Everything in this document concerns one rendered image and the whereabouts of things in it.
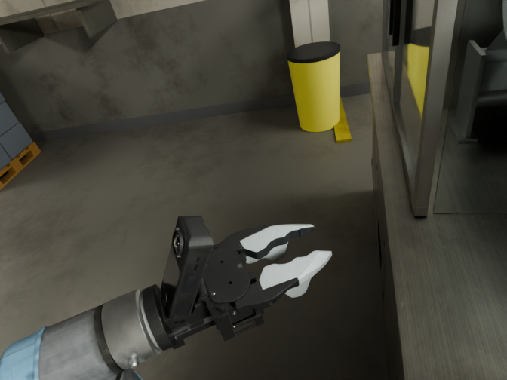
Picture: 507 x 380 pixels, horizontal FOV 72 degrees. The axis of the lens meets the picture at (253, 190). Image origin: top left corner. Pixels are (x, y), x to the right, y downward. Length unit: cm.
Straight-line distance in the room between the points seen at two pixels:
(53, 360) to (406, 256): 69
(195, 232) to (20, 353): 22
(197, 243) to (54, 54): 401
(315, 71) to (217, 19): 113
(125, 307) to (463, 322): 60
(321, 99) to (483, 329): 245
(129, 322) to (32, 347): 10
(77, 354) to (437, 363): 56
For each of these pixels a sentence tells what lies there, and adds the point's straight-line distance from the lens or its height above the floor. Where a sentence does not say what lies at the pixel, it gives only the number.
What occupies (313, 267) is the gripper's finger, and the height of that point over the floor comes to 123.
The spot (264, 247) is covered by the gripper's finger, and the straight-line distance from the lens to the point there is 41.
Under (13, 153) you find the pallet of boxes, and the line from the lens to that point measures 439.
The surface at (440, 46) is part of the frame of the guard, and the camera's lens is 74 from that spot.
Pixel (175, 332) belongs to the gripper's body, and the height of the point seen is 119.
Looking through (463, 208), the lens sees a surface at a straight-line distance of 96.
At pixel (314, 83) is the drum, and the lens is 293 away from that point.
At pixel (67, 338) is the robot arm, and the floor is 125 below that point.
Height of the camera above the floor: 154
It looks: 37 degrees down
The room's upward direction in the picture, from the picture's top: 14 degrees counter-clockwise
